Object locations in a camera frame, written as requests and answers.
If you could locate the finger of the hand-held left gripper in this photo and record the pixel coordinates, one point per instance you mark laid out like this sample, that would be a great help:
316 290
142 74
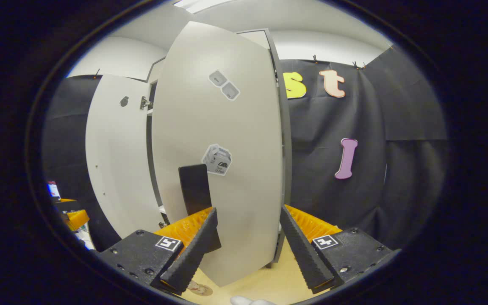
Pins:
76 218

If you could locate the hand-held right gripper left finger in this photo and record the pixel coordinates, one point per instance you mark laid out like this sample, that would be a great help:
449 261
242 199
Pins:
193 250

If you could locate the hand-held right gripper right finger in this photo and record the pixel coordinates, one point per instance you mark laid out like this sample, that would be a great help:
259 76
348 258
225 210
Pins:
303 250

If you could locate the round brown coaster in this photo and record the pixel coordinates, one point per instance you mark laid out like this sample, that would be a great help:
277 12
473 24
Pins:
208 292

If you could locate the grey cabinet door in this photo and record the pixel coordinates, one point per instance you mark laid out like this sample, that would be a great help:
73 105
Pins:
117 169
235 127

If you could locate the grey cabinet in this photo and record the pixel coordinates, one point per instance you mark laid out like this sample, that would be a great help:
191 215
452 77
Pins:
287 148

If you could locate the metal door hinge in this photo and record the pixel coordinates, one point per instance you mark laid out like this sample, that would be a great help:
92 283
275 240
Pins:
145 103

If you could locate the small lit screen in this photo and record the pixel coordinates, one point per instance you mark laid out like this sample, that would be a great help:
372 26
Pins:
54 190

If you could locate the black backdrop cloth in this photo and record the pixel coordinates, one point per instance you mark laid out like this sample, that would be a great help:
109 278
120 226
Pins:
396 169

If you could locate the large ceiling light panel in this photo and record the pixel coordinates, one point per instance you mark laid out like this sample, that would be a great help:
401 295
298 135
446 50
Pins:
201 4

